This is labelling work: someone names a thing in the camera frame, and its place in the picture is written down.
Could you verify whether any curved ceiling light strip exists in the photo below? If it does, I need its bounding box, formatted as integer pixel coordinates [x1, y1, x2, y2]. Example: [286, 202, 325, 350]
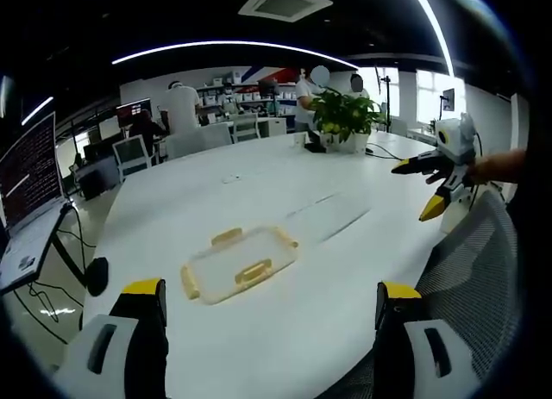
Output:
[408, 0, 455, 78]

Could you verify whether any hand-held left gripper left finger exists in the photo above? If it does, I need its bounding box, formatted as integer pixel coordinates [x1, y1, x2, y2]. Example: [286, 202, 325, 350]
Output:
[53, 277, 170, 399]

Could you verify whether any open laptop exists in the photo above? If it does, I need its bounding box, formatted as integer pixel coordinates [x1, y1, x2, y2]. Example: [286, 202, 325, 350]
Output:
[0, 111, 66, 295]

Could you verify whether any black floor cable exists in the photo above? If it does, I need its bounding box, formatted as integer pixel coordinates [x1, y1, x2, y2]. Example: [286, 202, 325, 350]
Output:
[12, 207, 97, 345]

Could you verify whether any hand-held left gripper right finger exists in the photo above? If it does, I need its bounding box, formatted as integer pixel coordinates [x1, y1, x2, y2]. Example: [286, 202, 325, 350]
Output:
[372, 280, 480, 399]

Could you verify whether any white office chair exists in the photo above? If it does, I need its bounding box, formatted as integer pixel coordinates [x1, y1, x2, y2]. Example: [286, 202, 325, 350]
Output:
[231, 114, 260, 144]
[165, 122, 235, 159]
[112, 137, 153, 181]

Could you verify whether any clear lid with yellow buckles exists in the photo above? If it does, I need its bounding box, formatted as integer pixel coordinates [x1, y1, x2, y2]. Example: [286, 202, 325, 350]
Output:
[179, 225, 300, 307]

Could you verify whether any green potted plant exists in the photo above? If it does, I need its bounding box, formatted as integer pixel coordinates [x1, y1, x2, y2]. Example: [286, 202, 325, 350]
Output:
[309, 85, 388, 144]

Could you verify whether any red lit monitor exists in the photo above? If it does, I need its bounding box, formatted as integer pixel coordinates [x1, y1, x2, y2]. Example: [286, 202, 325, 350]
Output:
[115, 97, 153, 129]

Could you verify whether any small monitor on stand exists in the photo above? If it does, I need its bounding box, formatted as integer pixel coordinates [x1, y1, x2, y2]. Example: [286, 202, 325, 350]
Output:
[439, 87, 457, 113]

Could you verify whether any long ceiling light strip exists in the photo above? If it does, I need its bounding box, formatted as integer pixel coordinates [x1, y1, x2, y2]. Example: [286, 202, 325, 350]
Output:
[111, 39, 360, 71]

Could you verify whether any ceiling air vent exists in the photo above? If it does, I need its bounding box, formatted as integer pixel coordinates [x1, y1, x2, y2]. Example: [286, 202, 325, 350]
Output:
[237, 0, 335, 22]

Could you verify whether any storage shelf with boxes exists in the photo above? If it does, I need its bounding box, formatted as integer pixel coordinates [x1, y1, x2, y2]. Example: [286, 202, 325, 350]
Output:
[196, 69, 298, 115]

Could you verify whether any black round object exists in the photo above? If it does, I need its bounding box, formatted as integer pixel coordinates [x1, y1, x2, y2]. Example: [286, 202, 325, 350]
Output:
[85, 256, 110, 297]

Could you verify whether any black tripod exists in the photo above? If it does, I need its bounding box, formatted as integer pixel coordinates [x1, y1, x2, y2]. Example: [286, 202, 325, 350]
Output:
[373, 65, 394, 131]

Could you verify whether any white plant pot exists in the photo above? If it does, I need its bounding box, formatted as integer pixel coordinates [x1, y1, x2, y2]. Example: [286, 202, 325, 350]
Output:
[318, 131, 370, 153]

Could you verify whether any grey mesh office chair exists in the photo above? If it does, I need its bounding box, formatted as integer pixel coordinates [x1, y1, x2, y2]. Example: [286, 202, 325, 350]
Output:
[334, 189, 520, 399]

